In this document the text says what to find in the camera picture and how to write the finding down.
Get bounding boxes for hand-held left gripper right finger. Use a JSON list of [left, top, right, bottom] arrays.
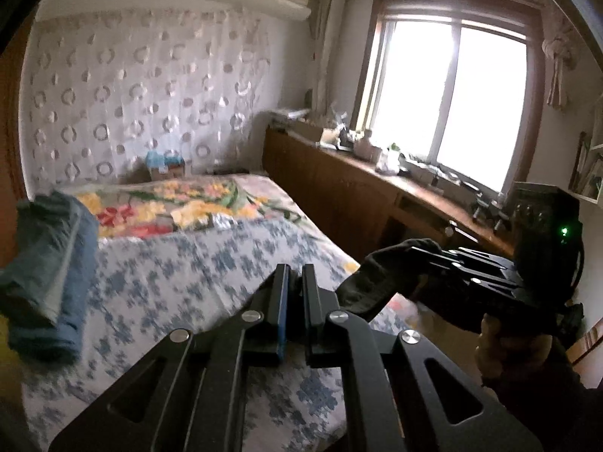
[[301, 264, 542, 452]]

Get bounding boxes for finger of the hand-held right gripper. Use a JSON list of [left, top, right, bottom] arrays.
[[424, 263, 521, 296], [406, 239, 517, 274]]

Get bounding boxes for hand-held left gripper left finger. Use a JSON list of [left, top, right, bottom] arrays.
[[49, 264, 290, 452]]

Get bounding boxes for black pants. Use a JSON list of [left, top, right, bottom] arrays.
[[338, 239, 446, 322]]

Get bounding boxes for person's right forearm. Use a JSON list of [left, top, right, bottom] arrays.
[[481, 339, 603, 452]]

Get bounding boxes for person's right hand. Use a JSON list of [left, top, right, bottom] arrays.
[[473, 315, 553, 385]]

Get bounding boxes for blue floral bedsheet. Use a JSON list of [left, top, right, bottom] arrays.
[[21, 217, 410, 452]]

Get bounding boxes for long wooden cabinet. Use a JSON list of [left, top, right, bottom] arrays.
[[262, 125, 519, 269]]

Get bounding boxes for yellow flowered blanket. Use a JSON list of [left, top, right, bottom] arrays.
[[61, 173, 307, 241]]

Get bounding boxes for pink bottle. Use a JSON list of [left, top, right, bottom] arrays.
[[355, 132, 378, 158]]

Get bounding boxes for small cardboard box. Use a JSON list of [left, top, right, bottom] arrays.
[[145, 151, 187, 182]]

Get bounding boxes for open cardboard box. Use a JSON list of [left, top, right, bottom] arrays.
[[292, 120, 337, 144]]

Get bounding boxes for tied white curtain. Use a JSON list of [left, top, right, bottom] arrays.
[[542, 12, 578, 111]]

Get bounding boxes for blue cloth bundle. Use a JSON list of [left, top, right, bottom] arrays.
[[145, 150, 182, 168]]

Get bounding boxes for stack of folded blue jeans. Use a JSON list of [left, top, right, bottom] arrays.
[[0, 189, 101, 365]]

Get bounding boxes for white wrapped pipe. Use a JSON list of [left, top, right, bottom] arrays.
[[313, 0, 347, 114]]

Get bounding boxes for circle-patterned sheer curtain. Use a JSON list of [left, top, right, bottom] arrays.
[[19, 7, 279, 189]]

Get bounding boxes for wooden slatted wardrobe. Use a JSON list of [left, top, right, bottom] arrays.
[[0, 9, 29, 203]]

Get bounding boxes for white wall shelf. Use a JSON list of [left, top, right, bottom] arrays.
[[568, 104, 603, 205]]

